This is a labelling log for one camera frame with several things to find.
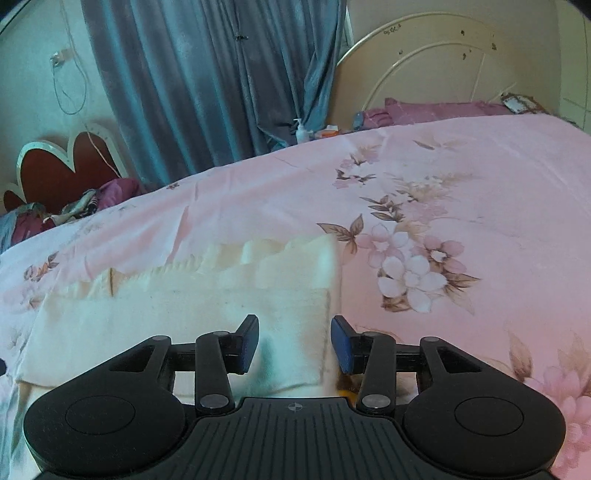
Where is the small patterned cloth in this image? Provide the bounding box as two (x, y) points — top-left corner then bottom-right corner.
(501, 92), (548, 114)

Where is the purple pillow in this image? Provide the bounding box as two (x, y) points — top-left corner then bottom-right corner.
(362, 98), (513, 126)

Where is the blue curtain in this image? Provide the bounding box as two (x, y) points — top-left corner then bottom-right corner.
(81, 0), (349, 185)

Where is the red scalloped headboard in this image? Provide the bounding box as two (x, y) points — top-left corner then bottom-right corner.
(2, 121), (130, 217)

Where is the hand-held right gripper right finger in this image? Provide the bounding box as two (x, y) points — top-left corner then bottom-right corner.
(331, 316), (485, 415)

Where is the pink floral bedsheet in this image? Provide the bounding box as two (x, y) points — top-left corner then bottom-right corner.
(0, 113), (591, 480)

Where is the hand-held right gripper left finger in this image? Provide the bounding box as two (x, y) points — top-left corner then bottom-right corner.
(107, 315), (260, 416)

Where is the thin white wall cable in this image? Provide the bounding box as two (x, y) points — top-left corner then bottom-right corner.
(48, 0), (130, 178)

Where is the white pump bottle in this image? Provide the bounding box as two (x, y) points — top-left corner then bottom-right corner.
(293, 118), (315, 145)

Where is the grey blue blanket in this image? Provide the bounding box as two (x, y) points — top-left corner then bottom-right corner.
(0, 205), (33, 252)

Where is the white small garment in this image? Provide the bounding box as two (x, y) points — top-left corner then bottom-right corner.
(16, 233), (345, 400)

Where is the cream arched headboard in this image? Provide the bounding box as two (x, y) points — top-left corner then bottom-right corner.
(332, 11), (561, 123)

